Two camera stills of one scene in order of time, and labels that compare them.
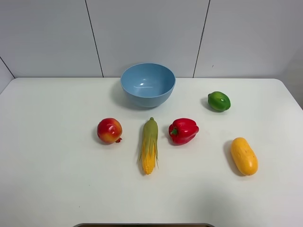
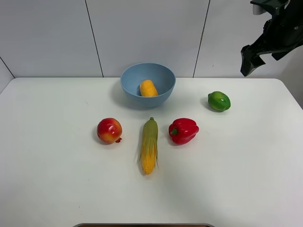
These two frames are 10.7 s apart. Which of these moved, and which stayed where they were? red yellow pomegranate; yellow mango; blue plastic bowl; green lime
Moved: yellow mango
Stayed: green lime; blue plastic bowl; red yellow pomegranate
